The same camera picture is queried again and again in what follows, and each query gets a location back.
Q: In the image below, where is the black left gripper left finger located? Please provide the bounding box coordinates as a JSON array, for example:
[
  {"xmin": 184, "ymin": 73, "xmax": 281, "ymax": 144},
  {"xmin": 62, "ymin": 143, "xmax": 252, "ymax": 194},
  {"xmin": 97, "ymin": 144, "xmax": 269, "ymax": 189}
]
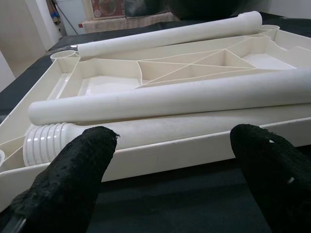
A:
[{"xmin": 9, "ymin": 126, "xmax": 121, "ymax": 233}]

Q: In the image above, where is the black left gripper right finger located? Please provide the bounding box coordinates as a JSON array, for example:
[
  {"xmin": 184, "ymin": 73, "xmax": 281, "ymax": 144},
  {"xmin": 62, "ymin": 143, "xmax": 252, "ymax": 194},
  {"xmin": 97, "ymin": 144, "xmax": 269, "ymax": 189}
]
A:
[{"xmin": 229, "ymin": 123, "xmax": 311, "ymax": 233}]

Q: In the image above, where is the white plastic table leg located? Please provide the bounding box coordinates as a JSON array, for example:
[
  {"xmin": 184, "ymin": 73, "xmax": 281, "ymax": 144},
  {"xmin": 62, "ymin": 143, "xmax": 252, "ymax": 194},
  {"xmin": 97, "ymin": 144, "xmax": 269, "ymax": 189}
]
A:
[
  {"xmin": 28, "ymin": 67, "xmax": 311, "ymax": 126},
  {"xmin": 23, "ymin": 104, "xmax": 311, "ymax": 167},
  {"xmin": 77, "ymin": 11, "xmax": 263, "ymax": 58}
]

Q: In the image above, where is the black tablecloth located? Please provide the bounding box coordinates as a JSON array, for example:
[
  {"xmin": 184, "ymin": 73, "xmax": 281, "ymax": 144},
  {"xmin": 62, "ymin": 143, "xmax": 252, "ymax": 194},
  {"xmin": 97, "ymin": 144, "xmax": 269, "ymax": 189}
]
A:
[{"xmin": 0, "ymin": 11, "xmax": 311, "ymax": 233}]

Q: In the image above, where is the white plastic table top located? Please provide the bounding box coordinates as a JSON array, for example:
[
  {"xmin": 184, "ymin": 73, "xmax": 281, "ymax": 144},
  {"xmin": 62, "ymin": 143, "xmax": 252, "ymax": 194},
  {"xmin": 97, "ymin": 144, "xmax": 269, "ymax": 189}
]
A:
[{"xmin": 0, "ymin": 24, "xmax": 311, "ymax": 216}]

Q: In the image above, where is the blue cleaning tool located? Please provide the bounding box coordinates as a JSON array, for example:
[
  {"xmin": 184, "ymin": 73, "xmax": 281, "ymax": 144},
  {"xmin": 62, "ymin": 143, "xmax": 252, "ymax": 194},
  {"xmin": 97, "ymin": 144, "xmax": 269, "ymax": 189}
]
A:
[{"xmin": 51, "ymin": 11, "xmax": 62, "ymax": 25}]

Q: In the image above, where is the beige woven bench cover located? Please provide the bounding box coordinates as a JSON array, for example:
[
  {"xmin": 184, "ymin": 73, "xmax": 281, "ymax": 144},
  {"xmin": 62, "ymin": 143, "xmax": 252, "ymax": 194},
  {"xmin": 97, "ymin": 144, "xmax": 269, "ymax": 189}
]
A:
[{"xmin": 78, "ymin": 12, "xmax": 178, "ymax": 33}]

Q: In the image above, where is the red picture box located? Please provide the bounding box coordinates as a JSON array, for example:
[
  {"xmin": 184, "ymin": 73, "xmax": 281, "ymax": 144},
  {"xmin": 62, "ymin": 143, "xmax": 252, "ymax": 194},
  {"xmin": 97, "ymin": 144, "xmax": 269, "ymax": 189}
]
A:
[{"xmin": 91, "ymin": 0, "xmax": 126, "ymax": 19}]

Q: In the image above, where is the black round bowl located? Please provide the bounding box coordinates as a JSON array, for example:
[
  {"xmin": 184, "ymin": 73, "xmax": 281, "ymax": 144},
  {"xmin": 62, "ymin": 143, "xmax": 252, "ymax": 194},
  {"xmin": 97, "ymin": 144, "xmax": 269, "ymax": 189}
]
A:
[{"xmin": 167, "ymin": 0, "xmax": 258, "ymax": 22}]

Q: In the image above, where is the black bag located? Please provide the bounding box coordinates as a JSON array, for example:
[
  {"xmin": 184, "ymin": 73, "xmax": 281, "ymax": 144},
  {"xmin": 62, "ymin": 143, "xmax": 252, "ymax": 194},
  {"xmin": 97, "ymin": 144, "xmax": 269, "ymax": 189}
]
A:
[{"xmin": 125, "ymin": 0, "xmax": 171, "ymax": 18}]

